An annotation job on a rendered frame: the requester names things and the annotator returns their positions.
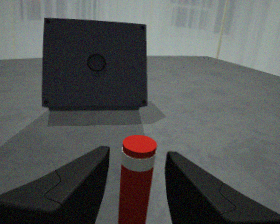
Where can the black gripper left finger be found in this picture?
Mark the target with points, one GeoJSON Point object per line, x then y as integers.
{"type": "Point", "coordinates": [69, 195]}

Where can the dark grey sloped panel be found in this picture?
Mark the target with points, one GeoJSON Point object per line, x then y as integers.
{"type": "Point", "coordinates": [93, 65]}

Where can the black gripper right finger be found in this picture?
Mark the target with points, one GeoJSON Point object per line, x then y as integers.
{"type": "Point", "coordinates": [198, 197]}

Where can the red peg with white band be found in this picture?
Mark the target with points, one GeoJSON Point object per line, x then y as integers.
{"type": "Point", "coordinates": [138, 158]}

